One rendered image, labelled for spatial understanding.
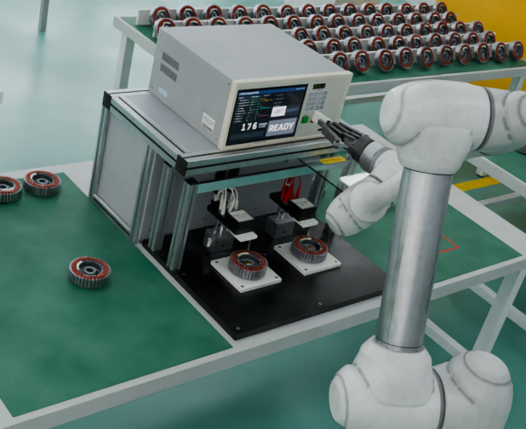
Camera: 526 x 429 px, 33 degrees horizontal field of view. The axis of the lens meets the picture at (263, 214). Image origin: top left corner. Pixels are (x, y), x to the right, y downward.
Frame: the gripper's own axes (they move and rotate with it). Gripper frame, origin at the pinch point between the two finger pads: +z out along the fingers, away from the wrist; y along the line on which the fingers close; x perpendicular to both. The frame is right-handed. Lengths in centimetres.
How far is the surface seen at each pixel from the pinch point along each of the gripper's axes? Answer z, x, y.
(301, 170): 3.0, -18.2, 0.9
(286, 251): -2.8, -43.0, -2.1
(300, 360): 19, -121, 49
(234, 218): 0.7, -29.1, -23.3
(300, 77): 6.4, 10.8, -6.2
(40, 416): -32, -47, -98
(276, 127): 6.4, -4.3, -10.6
